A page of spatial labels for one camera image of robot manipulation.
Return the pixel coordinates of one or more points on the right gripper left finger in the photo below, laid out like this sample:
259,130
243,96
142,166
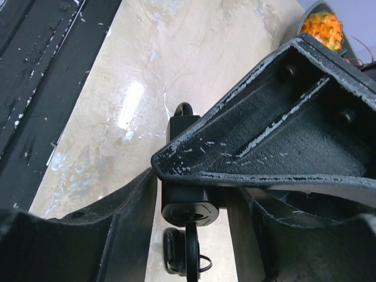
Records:
107,240

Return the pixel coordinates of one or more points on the toy pineapple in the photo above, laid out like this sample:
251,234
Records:
326,28

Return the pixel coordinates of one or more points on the dark green fruit tray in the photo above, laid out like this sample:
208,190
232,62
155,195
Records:
347,52

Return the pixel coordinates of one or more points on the black padlock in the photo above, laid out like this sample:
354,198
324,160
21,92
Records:
182,200

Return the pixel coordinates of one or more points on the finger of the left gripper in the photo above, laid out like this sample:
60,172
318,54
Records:
302,116

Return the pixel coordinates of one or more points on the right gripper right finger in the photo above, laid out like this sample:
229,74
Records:
274,241

